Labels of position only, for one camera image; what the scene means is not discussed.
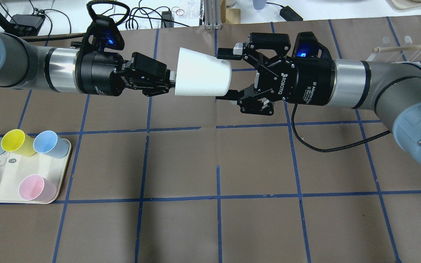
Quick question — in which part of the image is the pink plastic cup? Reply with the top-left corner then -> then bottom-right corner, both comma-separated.
18,174 -> 57,203

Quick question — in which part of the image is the black power adapter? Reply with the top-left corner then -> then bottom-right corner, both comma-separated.
10,14 -> 45,37

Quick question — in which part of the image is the beige plastic tray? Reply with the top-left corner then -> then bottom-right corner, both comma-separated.
0,153 -> 70,204

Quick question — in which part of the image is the white wire dish rack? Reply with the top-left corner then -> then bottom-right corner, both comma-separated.
367,35 -> 421,65

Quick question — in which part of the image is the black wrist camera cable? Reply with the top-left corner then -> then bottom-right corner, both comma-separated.
290,104 -> 394,153

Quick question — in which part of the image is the light blue cup near pink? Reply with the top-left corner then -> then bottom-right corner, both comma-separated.
33,130 -> 70,159

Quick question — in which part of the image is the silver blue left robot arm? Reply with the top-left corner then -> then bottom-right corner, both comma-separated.
0,15 -> 176,97

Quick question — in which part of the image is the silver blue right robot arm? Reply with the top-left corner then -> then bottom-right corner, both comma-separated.
216,32 -> 421,163

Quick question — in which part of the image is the cream white plastic cup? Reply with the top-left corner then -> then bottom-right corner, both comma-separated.
174,47 -> 232,96

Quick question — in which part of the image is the yellow plastic cup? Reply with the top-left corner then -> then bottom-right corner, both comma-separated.
1,129 -> 37,156

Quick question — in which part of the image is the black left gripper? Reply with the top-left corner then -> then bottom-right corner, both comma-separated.
75,20 -> 177,97

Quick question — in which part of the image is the aluminium frame post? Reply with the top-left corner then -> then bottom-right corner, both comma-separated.
201,0 -> 225,30

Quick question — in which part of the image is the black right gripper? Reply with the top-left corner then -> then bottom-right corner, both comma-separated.
216,31 -> 335,115

